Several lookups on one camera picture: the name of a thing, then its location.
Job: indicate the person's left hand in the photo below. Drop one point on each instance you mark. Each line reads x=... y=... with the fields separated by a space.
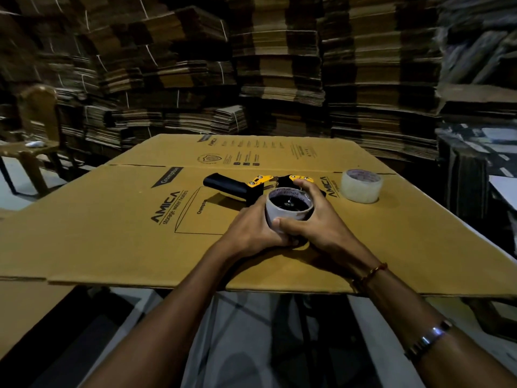
x=244 y=234

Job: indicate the person's right hand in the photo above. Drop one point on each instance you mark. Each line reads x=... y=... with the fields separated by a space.
x=327 y=238

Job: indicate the person's right thumb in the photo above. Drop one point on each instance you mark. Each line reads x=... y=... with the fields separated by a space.
x=289 y=226

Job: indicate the person's left thumb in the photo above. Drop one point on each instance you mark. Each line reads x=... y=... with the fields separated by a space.
x=256 y=210

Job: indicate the white-cored clear tape roll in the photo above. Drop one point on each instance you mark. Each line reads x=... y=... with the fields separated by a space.
x=271 y=212

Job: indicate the person's left forearm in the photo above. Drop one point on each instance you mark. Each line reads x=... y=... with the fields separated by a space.
x=169 y=315

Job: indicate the person's right forearm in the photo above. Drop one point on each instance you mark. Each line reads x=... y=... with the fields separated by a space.
x=424 y=331

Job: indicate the black yellow tape dispenser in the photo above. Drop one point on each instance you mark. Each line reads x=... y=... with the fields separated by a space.
x=230 y=185

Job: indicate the clear packing tape roll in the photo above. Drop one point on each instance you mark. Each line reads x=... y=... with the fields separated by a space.
x=359 y=191

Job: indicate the flattened printed cardboard box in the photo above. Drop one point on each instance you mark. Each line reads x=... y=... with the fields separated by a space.
x=121 y=230

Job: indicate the stacks of flattened cardboard boxes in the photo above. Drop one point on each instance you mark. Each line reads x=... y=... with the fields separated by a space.
x=274 y=56

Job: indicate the silver metal bangle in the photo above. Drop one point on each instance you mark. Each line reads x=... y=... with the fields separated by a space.
x=428 y=339

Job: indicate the small white object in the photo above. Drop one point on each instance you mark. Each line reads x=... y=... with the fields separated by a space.
x=34 y=144

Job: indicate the wooden chair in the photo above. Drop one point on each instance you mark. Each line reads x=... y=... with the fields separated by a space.
x=38 y=113

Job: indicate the pile of dark printed sheets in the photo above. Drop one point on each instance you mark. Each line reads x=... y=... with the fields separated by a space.
x=476 y=68

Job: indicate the plain brown cardboard sheet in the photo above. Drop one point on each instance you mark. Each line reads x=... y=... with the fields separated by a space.
x=24 y=307

